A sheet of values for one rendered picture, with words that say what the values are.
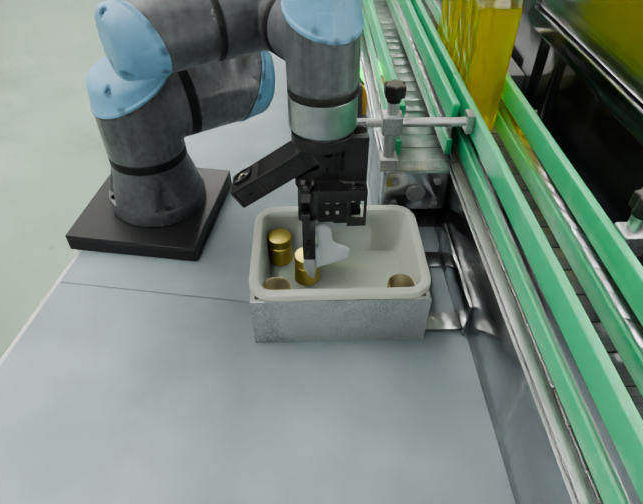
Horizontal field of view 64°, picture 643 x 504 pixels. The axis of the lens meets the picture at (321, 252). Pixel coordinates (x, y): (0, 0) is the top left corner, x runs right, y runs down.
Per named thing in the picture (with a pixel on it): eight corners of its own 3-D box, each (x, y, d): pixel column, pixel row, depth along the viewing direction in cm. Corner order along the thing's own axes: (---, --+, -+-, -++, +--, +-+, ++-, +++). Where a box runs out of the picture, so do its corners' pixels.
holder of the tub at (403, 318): (464, 338, 68) (477, 298, 63) (255, 342, 67) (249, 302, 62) (439, 250, 80) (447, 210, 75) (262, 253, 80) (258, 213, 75)
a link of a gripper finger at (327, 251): (349, 289, 68) (351, 228, 63) (304, 290, 68) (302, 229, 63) (347, 275, 70) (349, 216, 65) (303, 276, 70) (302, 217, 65)
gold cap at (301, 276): (294, 286, 72) (293, 263, 69) (294, 268, 75) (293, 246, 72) (320, 285, 72) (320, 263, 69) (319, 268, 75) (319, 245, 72)
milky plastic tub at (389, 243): (425, 338, 67) (435, 292, 61) (253, 342, 67) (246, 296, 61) (405, 248, 80) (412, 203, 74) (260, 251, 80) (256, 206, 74)
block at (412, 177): (444, 212, 77) (452, 172, 72) (380, 213, 77) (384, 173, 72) (439, 197, 80) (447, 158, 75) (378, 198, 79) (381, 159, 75)
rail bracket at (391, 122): (465, 172, 72) (484, 87, 64) (345, 173, 72) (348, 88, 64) (460, 160, 75) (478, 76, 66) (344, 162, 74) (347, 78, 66)
